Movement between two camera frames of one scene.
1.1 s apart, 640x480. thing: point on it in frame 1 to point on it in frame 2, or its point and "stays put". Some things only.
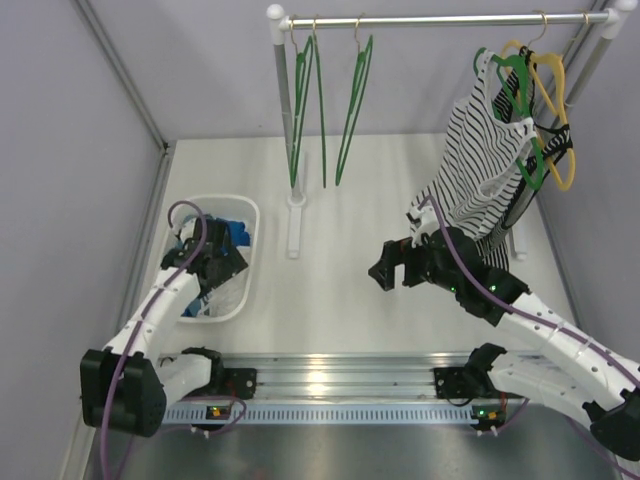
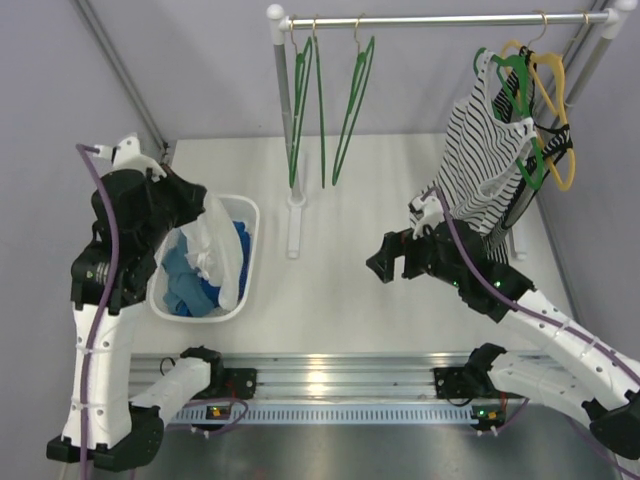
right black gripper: [394, 254] stays put
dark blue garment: [238, 235] to [214, 289]
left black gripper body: [220, 265] to [185, 198]
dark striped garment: [513, 92] stays put
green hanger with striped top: [525, 109] stays put
